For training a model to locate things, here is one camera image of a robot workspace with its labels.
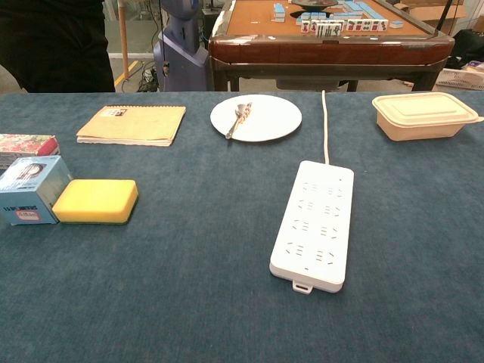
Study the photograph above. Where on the white plastic basket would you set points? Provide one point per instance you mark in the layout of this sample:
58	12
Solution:
461	78

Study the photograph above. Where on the person in black clothes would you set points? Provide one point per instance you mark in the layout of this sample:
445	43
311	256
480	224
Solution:
53	41

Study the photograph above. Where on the light blue cardboard box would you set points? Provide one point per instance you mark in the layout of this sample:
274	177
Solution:
28	189

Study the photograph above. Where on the brown kraft paper notebook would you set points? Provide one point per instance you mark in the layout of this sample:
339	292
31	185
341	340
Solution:
134	126

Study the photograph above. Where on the brown mahjong table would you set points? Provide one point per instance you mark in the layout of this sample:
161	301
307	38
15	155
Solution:
329	49

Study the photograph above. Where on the white power strip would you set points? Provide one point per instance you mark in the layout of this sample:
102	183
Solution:
319	223

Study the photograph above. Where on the silver metal spoon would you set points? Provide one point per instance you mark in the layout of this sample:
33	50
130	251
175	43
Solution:
237	119

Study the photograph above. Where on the dark round dice tray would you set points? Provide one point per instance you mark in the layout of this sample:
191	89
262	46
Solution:
312	4

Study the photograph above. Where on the yellow sponge with green base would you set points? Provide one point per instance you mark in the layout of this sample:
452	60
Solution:
96	200

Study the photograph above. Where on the single blue mahjong tile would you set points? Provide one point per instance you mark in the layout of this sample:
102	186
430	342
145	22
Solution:
396	24

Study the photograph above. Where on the wooden pole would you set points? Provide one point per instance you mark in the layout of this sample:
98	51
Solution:
123	38

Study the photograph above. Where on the beige lidded food container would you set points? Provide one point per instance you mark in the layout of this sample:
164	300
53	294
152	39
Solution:
423	115

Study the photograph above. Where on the white round plate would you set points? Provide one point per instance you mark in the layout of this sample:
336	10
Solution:
264	119

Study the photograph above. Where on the stack of blue mahjong tiles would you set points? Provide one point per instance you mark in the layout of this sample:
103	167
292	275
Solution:
280	11

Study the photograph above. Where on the red floral printed box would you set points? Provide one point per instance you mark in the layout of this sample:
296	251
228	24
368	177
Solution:
22	145

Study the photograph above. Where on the purple robot base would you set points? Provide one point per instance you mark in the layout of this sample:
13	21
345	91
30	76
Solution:
181	56

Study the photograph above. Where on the blue table cloth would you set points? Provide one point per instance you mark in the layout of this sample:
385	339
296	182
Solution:
189	264

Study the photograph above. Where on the row of standing mahjong tiles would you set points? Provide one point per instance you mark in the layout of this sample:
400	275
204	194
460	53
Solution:
344	25

